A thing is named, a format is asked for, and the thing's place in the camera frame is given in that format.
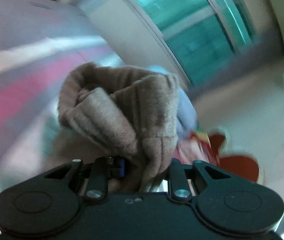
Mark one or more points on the grey sweatpants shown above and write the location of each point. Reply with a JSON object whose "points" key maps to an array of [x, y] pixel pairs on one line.
{"points": [[128, 111]]}

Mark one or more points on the window with green glass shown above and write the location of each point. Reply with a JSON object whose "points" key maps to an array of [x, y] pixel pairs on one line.
{"points": [[203, 35]]}

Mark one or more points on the colourful red blanket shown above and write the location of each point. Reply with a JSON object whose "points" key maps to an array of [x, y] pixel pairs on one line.
{"points": [[195, 147]]}

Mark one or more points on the folded light blue duvet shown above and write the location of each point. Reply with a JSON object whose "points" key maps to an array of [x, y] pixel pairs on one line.
{"points": [[186, 114]]}

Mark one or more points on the striped bed with sheet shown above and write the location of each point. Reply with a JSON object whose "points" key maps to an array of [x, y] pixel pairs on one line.
{"points": [[40, 42]]}

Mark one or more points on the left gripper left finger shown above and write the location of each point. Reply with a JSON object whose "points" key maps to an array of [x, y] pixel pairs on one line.
{"points": [[101, 171]]}

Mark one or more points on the red wooden headboard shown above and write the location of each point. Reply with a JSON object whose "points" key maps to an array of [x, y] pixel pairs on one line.
{"points": [[243, 165]]}

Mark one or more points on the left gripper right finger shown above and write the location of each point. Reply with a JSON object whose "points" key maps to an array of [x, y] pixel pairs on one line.
{"points": [[178, 186]]}

